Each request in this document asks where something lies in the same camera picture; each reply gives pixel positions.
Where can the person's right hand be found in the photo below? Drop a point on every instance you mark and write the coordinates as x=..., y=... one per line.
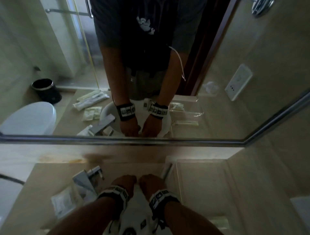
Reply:
x=152, y=184

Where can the person's left hand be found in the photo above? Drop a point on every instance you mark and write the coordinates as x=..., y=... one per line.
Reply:
x=126, y=182

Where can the white printed cloth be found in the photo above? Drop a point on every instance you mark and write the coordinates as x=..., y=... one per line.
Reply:
x=135, y=210

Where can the person's right forearm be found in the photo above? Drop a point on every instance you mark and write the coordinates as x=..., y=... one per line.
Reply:
x=189, y=221

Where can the person's left forearm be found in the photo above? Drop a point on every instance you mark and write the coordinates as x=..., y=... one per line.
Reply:
x=89, y=219

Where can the black marker wrist band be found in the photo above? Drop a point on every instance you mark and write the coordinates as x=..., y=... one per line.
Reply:
x=113, y=193
x=162, y=198

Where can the chrome square faucet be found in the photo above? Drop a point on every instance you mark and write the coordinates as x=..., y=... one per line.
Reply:
x=86, y=179

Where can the white plastic sachet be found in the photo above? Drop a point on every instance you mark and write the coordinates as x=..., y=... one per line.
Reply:
x=65, y=201

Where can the pale green sachet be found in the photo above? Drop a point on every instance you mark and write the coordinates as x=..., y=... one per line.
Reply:
x=219, y=222

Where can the black trash bin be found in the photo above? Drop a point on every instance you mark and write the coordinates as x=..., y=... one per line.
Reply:
x=47, y=90

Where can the white wall socket panel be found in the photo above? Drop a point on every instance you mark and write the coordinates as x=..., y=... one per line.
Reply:
x=238, y=82

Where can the wall mirror with metal frame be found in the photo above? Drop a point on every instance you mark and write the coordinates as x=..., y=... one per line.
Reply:
x=266, y=60

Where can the round chrome wall fixture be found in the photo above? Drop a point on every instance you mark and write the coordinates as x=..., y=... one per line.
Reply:
x=261, y=7

